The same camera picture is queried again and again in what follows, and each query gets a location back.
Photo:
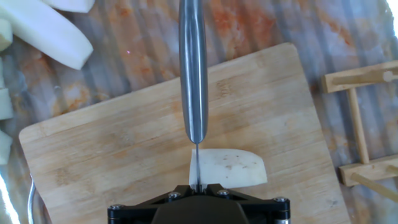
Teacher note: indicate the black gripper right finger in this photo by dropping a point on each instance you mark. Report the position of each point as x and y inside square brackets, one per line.
[267, 214]

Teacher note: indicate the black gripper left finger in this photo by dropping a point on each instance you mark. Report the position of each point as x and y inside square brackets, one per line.
[130, 214]

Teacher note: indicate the steel cleaver knife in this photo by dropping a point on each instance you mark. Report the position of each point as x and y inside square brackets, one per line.
[192, 77]

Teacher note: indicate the speckled white radish piece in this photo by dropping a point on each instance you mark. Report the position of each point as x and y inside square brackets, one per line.
[230, 168]

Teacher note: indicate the long white radish wedge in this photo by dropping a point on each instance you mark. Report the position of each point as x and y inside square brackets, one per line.
[46, 31]

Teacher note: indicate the bamboo cutting board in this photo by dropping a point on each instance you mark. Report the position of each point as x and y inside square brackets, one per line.
[124, 155]

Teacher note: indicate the wooden peg rack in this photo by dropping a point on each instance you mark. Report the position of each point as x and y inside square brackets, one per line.
[351, 81]

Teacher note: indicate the marble pattern plastic mat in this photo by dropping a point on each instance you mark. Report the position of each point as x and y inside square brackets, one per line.
[311, 21]

